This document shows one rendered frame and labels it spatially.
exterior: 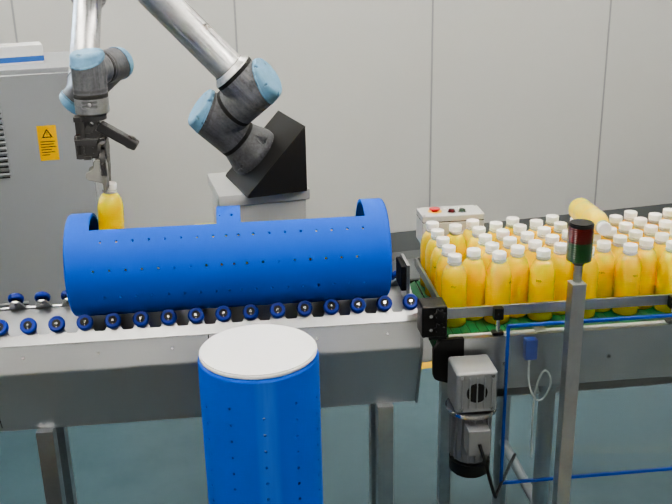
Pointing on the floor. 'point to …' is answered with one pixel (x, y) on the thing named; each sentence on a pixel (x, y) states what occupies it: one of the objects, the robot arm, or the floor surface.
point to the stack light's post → (575, 305)
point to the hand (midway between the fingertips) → (108, 185)
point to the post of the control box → (443, 448)
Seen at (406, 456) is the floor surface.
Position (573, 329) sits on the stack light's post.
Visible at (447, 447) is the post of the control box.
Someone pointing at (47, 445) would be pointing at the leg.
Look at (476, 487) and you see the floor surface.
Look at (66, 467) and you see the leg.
